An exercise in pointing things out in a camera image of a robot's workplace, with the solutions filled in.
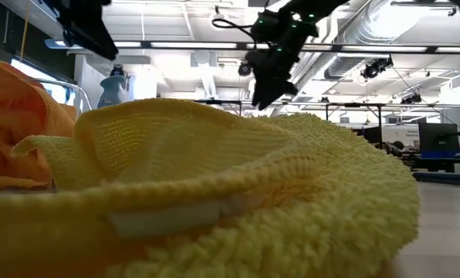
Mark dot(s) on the orange microfiber towel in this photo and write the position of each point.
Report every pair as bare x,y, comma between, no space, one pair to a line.
17,96
6,170

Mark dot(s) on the silver ventilation duct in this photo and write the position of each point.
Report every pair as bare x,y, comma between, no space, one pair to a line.
353,38

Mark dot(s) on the pale yellow plush microfiber towel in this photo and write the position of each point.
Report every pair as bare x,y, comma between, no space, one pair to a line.
214,154

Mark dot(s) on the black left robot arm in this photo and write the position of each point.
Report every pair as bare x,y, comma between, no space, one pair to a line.
87,27

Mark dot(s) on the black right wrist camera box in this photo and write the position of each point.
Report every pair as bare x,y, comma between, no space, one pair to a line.
264,29

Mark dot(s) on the black ceiling spotlight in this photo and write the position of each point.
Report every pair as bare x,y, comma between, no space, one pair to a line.
244,68
374,68
411,99
117,70

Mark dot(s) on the clear plastic basket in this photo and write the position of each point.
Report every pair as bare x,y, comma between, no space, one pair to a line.
82,92

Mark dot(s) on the black metal rack rail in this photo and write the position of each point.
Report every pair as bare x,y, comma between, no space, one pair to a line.
353,105

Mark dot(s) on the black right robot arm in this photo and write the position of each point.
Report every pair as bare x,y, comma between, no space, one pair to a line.
315,5

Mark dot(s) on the LED light bar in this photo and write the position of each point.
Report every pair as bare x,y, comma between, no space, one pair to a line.
191,45

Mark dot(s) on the black computer monitor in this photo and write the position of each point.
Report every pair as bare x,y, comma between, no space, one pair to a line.
373,135
438,137

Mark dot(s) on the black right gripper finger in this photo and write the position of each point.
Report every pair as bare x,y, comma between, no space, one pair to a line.
286,88
262,94

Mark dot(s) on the person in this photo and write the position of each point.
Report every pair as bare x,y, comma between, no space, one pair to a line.
398,146

